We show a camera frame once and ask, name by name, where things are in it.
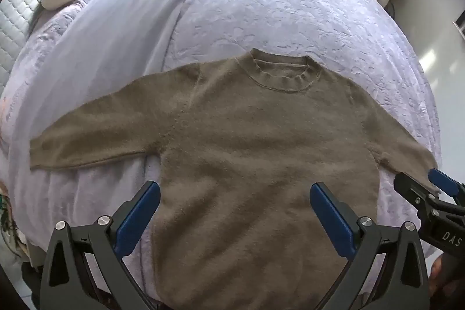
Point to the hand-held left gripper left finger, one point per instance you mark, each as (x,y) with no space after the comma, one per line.
(140,213)

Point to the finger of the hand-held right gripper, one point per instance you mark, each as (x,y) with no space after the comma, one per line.
(410,186)
(443,183)

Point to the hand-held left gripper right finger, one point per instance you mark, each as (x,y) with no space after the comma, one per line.
(332,219)

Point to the olive brown knit sweater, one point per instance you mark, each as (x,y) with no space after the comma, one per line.
(254,150)

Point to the person's right hand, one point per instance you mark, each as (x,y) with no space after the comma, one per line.
(437,277)

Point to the bedside clutter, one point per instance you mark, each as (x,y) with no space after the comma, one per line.
(9,223)

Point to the white fleece blanket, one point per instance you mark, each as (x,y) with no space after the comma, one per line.
(127,23)

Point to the lavender embossed bed cover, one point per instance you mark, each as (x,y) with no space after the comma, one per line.
(272,16)

